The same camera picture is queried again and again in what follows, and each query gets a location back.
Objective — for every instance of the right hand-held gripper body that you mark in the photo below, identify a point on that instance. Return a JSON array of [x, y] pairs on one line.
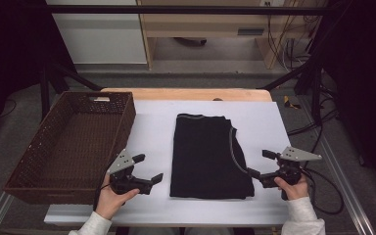
[[290, 163]]

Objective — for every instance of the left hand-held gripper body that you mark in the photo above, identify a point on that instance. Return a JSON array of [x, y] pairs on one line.
[[121, 161]]

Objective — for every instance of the brown woven basket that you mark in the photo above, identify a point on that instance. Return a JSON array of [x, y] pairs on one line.
[[75, 143]]

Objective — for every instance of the black garment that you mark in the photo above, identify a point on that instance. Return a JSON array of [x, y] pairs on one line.
[[205, 156]]

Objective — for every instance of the person's right hand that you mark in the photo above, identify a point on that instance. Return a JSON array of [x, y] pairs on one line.
[[294, 190]]

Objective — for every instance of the person's left hand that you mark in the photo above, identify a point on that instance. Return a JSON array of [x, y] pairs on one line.
[[111, 200]]

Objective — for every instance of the white table board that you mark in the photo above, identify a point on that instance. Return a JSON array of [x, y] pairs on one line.
[[156, 137]]

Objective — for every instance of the yellow and black tape piece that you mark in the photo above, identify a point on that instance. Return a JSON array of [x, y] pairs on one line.
[[289, 103]]

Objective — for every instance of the black metal stand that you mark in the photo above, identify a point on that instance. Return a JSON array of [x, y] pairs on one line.
[[316, 94], [45, 88]]

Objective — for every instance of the wooden table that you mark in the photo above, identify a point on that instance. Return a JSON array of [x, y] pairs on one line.
[[189, 94]]

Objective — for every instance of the black curtain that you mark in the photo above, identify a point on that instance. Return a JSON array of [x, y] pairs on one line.
[[9, 49], [365, 81]]

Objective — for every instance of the white cabinet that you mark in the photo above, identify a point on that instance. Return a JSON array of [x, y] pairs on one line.
[[101, 39]]

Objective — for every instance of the light wooden desk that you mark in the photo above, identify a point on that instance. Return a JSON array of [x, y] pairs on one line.
[[202, 24]]

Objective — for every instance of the black horizontal frame bar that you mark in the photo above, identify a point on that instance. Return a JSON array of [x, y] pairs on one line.
[[176, 9]]

